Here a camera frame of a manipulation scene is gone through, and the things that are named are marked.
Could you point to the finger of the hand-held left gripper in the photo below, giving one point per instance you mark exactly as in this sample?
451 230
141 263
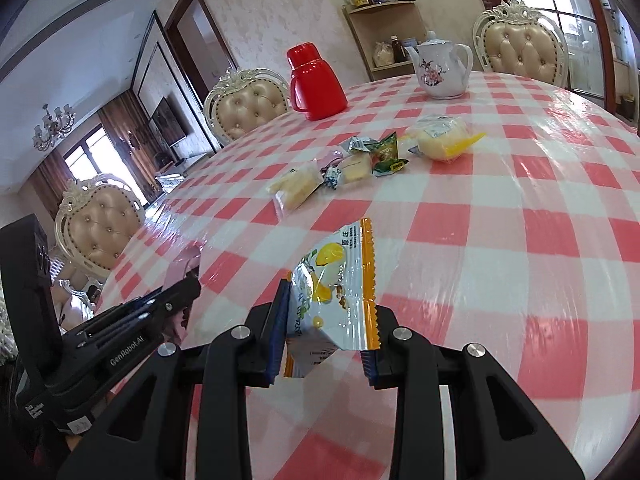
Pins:
125 310
170 305

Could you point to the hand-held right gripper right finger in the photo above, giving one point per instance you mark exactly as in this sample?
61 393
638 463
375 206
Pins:
369 362

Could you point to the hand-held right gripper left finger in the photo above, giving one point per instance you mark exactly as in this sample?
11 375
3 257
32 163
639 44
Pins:
280 320

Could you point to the purple snack packet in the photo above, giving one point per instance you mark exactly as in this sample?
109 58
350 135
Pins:
182 262

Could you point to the orange-edged lemon snack packet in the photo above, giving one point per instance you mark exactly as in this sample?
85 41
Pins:
330 280

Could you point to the small blue-white candy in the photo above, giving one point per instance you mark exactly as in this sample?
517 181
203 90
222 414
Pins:
330 177

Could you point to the cream tufted dining chair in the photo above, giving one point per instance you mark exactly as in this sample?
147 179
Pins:
520 45
250 105
100 230

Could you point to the white television cabinet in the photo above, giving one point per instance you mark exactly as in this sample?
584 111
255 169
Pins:
175 172

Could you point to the clear cracker packet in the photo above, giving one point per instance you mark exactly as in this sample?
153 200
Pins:
295 185

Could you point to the small pink snack packet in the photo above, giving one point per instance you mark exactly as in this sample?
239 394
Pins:
327 161

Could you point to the cream biscuit packet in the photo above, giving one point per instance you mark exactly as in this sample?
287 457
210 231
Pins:
355 167

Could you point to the brown curtain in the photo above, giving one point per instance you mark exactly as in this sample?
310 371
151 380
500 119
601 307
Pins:
122 130

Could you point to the chandelier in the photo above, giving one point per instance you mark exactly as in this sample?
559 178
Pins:
52 125

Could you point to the small silver snack packet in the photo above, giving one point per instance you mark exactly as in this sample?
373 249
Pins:
362 145

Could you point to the green snack packet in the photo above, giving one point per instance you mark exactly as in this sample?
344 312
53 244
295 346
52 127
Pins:
390 152

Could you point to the yellow cake packet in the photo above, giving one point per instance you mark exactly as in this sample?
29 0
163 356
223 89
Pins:
440 142

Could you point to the red thermos jug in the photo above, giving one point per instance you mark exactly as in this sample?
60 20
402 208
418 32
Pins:
315 90

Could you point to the cream bag on shelf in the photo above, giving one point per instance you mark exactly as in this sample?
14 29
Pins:
385 53

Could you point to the brown bottle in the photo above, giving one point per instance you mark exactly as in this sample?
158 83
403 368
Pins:
397 49

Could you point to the white floral teapot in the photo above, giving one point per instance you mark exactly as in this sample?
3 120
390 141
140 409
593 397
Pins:
442 72

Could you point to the blue-white tin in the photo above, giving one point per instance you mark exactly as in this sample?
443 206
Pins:
410 42

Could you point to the wooden corner shelf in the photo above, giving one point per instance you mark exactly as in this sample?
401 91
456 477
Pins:
370 25

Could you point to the wall television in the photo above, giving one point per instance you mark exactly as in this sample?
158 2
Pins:
169 121

